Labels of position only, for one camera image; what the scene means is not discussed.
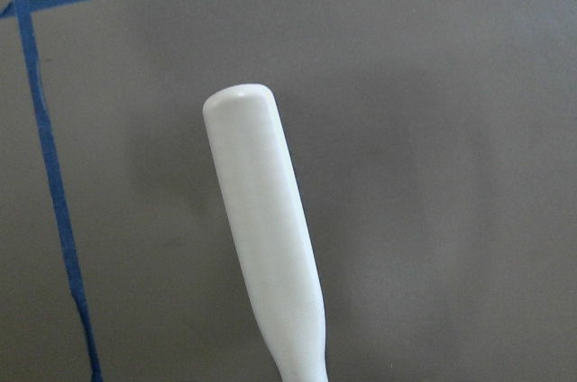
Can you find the beige hand brush black bristles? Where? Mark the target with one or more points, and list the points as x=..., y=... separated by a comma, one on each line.
x=269, y=228

